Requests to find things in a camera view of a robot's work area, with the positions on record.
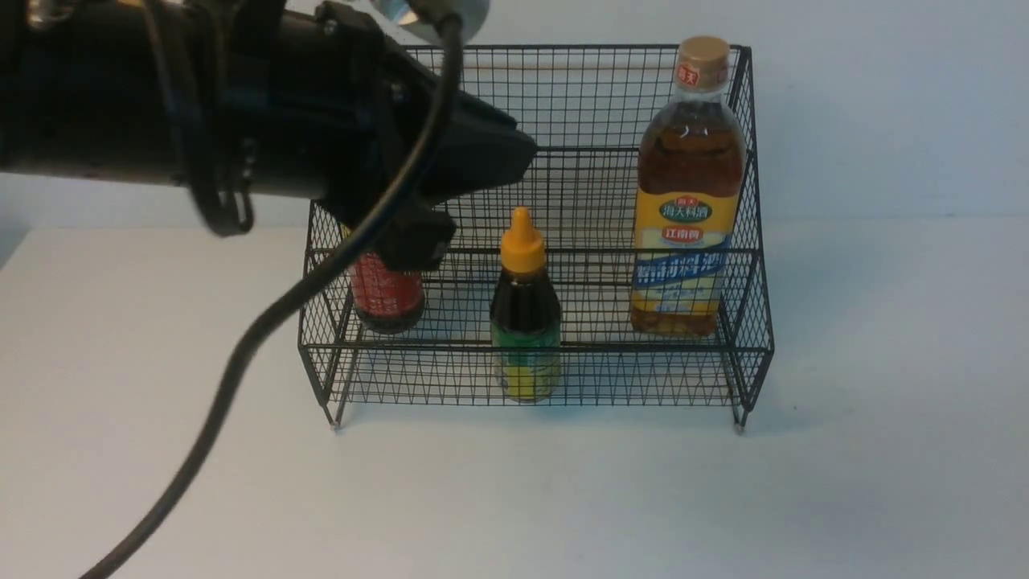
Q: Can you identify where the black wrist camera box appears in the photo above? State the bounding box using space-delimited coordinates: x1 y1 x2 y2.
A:
374 200 458 272

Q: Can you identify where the amber cooking wine bottle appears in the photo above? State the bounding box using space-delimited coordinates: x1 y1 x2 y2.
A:
629 35 747 337

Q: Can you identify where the black wire mesh shelf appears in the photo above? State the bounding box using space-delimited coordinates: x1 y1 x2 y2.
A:
297 44 775 431

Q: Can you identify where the black cable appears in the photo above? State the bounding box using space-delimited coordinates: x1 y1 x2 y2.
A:
76 0 467 579

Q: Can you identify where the small yellow-capped sauce bottle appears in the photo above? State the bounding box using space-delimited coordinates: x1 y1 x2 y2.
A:
490 206 562 403

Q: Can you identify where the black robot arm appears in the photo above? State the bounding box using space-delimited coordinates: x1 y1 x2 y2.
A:
2 1 442 236

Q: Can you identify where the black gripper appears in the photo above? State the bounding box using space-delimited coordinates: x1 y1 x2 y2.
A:
241 1 538 228

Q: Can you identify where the dark soy sauce bottle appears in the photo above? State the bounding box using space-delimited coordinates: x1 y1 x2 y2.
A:
349 252 425 335

